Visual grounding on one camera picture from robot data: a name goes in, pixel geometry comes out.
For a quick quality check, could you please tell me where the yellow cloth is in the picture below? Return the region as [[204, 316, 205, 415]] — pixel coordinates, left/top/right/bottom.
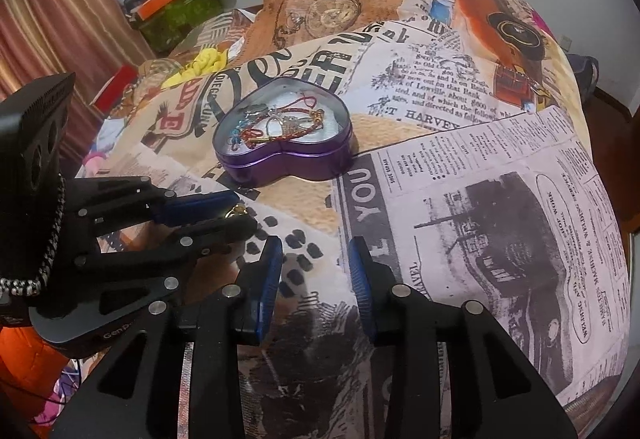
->
[[165, 46, 237, 88]]

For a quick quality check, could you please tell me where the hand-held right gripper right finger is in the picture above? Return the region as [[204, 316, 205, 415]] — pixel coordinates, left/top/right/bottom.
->
[[347, 235, 578, 439]]

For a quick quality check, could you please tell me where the beaded black white chain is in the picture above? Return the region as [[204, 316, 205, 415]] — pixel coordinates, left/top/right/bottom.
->
[[0, 174, 67, 296]]

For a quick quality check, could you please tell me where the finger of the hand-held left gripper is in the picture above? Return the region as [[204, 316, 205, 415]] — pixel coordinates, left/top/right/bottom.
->
[[70, 176, 242, 240], [75, 215, 259, 306]]

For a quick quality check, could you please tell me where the dark bag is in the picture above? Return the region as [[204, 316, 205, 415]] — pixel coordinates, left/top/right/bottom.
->
[[567, 54, 601, 96]]

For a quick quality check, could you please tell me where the cartoon printed cloth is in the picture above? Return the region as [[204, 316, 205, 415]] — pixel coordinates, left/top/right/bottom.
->
[[82, 116, 146, 177]]

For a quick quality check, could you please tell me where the red box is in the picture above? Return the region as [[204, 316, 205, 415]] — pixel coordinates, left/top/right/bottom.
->
[[90, 64, 142, 116]]

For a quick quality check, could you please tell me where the newspaper printed blanket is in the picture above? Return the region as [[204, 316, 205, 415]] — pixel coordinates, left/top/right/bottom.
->
[[75, 0, 631, 439]]

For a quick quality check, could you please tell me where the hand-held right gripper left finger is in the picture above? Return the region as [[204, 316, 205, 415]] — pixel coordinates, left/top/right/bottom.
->
[[50, 235, 284, 439]]

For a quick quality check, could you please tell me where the pile of jewelry bracelets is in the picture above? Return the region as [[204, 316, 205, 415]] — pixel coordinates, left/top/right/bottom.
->
[[227, 92, 327, 153]]

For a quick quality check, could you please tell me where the purple heart-shaped tin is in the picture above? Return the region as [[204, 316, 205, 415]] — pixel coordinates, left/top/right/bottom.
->
[[212, 78, 355, 184]]

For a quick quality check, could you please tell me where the orange cloth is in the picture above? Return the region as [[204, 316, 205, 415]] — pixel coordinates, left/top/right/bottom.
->
[[0, 325, 69, 421]]

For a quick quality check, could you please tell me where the orange box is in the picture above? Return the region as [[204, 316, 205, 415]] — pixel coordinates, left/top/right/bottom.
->
[[136, 0, 181, 20]]

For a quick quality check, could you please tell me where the striped brown curtain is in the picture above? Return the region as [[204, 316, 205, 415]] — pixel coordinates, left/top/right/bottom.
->
[[0, 0, 152, 160]]

